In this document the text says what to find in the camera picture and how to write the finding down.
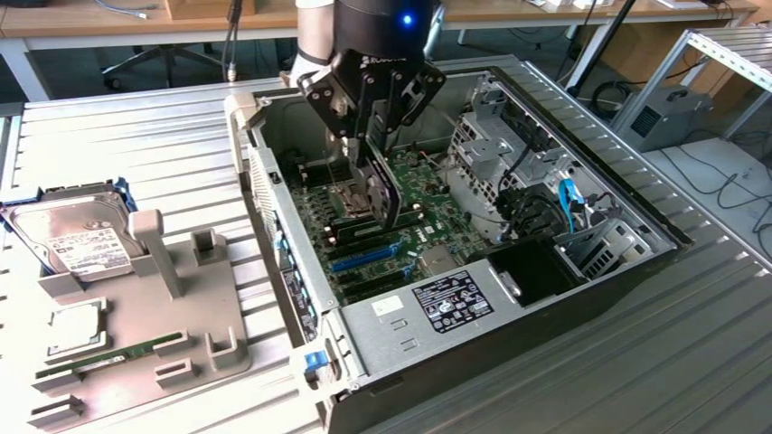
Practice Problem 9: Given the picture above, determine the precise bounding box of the green motherboard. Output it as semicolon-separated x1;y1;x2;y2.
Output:
286;144;481;305

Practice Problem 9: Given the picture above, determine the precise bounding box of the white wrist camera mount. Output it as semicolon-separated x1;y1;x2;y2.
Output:
279;52;334;90

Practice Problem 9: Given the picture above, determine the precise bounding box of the grey power supply unit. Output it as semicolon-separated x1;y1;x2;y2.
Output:
334;257;523;383

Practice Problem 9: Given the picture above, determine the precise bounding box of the black tripod pole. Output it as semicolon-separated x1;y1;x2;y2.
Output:
569;0;629;97

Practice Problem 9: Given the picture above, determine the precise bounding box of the aluminium profile frame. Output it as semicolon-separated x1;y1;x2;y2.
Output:
613;24;772;139

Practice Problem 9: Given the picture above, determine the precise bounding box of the light blue cable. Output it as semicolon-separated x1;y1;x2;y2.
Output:
94;0;158;20

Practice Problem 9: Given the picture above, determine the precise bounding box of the wooden box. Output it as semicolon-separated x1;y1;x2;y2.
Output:
163;0;258;22

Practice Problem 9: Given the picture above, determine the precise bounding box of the metal CPU socket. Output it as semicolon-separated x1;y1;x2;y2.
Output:
331;179;378;221

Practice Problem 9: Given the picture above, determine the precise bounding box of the silver metal disk bay cage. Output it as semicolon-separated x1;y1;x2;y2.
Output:
449;76;579;227

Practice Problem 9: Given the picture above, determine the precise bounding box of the hanging black cable with plug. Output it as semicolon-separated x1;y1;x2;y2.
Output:
221;0;246;83

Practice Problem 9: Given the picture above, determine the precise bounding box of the black plastic air duct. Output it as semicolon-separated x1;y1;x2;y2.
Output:
483;238;590;309

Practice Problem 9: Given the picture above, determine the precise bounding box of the long wooden desk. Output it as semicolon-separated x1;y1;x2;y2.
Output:
0;0;762;103

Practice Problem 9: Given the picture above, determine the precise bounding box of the silver CPU chip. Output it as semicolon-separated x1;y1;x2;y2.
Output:
45;309;105;359

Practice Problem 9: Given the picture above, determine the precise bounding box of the black floor cable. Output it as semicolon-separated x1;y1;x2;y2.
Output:
653;144;772;236

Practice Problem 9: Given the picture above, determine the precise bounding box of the black graphics card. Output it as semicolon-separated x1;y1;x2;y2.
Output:
351;101;403;231

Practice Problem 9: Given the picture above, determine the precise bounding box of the blue disk data wire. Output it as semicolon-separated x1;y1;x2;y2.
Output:
557;177;585;235

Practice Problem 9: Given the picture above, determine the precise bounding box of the black disk power wire bundle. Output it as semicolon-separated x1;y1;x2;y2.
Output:
497;183;565;241

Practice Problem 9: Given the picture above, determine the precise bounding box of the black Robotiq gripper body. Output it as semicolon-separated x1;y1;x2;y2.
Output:
329;0;445;94

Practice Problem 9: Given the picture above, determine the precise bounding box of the grey plastic parts rack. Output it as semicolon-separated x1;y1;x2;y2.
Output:
26;209;255;431

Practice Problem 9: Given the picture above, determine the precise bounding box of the blue expansion slot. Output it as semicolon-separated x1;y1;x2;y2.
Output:
329;245;399;273

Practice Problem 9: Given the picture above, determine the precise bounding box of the open black PC case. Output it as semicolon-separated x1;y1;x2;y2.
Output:
221;65;693;434

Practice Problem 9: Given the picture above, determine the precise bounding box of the green RAM stick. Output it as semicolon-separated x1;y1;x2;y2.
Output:
33;331;183;380

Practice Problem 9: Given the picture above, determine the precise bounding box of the silver hard disk blue frame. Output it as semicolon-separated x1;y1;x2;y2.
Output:
0;178;133;285

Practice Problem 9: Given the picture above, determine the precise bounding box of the office chair star base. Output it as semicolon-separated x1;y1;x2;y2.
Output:
98;42;225;88

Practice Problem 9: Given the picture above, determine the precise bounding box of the grey control box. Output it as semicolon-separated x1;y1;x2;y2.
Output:
625;84;717;154

